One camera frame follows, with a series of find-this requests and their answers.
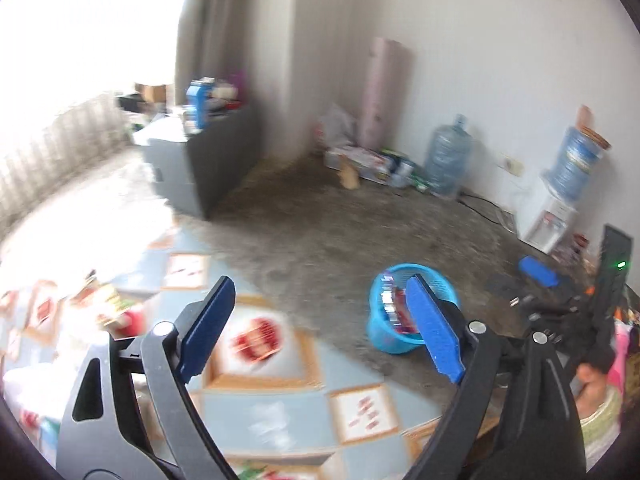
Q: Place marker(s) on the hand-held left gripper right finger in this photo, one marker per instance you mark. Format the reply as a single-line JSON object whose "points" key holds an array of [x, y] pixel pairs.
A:
{"points": [[435, 330]]}

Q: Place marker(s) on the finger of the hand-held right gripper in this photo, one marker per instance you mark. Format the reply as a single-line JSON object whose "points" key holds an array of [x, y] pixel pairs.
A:
{"points": [[502, 287], [537, 271]]}

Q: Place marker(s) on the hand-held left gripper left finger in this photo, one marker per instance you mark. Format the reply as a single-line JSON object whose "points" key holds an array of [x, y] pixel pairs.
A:
{"points": [[210, 325]]}

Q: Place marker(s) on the blue plastic basket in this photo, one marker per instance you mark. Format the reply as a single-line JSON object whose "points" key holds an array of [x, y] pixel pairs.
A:
{"points": [[390, 337]]}

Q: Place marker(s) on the person's right hand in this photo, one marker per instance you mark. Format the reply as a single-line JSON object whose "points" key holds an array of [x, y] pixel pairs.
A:
{"points": [[592, 379]]}

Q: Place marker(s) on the red snack packet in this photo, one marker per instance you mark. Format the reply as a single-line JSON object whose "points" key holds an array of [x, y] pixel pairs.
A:
{"points": [[401, 312]]}

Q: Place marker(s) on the white water dispenser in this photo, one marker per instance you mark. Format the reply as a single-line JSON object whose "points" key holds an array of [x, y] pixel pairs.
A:
{"points": [[547, 220]]}

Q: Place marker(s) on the silver foil wrapper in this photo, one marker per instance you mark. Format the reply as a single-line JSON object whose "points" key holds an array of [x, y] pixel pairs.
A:
{"points": [[387, 296]]}

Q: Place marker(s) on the pink cloth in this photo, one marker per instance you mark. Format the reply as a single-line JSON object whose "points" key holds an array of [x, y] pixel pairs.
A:
{"points": [[624, 355]]}

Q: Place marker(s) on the red and white packet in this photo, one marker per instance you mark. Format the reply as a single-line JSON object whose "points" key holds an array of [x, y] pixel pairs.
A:
{"points": [[107, 310]]}

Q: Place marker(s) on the empty blue water jug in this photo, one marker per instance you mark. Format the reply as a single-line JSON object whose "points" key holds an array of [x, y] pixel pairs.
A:
{"points": [[447, 157]]}

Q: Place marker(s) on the pile of bottles and cans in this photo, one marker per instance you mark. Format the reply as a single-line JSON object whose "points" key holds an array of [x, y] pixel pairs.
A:
{"points": [[407, 170]]}

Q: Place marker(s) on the grey cabinet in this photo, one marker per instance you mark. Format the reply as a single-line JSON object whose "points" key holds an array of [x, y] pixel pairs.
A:
{"points": [[200, 165]]}

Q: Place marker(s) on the small brown paper bag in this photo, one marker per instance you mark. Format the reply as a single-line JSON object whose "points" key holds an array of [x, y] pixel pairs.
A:
{"points": [[349, 176]]}

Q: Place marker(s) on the white plastic bag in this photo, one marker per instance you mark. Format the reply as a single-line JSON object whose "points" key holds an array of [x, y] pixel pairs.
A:
{"points": [[25, 395]]}

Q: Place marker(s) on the blue carton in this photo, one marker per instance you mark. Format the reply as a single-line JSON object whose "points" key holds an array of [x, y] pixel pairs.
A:
{"points": [[200, 102]]}

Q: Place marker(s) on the pink rolled mat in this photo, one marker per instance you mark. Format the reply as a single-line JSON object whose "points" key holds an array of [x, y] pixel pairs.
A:
{"points": [[386, 95]]}

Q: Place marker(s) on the crumpled translucent plastic bag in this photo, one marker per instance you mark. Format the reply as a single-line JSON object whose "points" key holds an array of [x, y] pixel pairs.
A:
{"points": [[337, 125]]}

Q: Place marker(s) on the pale ribbed panel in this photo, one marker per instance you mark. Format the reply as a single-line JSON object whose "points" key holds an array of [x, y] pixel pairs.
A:
{"points": [[60, 145]]}

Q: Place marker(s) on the brown cardboard box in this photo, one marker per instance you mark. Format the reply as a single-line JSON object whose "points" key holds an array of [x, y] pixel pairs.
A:
{"points": [[152, 92]]}

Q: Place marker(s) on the grey curtain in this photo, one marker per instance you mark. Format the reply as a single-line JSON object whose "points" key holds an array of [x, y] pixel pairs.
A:
{"points": [[215, 25]]}

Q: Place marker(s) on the beige wall socket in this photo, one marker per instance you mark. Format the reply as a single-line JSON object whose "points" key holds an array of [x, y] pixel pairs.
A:
{"points": [[512, 165]]}

